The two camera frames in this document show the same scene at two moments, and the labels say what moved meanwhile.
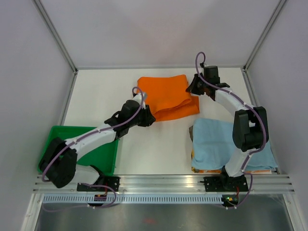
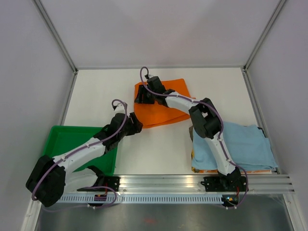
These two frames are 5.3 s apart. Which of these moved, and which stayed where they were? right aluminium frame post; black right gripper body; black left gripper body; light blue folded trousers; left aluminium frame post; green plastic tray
Moved: black left gripper body; black right gripper body
Stayed: right aluminium frame post; left aluminium frame post; light blue folded trousers; green plastic tray
